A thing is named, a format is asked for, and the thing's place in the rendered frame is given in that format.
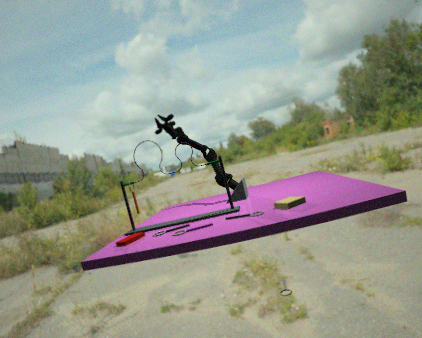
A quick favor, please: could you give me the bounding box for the pale yellow square block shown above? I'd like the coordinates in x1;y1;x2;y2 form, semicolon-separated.
273;196;306;209

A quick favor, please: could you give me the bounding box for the red rectangular block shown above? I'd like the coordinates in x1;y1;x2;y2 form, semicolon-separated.
115;232;145;246

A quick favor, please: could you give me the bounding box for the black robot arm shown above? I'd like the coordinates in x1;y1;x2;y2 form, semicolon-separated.
168;120;240;190

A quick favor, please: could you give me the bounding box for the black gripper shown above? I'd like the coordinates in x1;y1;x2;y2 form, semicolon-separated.
155;114;173;134

